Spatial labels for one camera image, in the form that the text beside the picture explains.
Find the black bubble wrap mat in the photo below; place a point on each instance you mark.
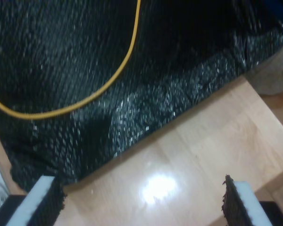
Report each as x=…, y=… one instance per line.
x=61, y=47

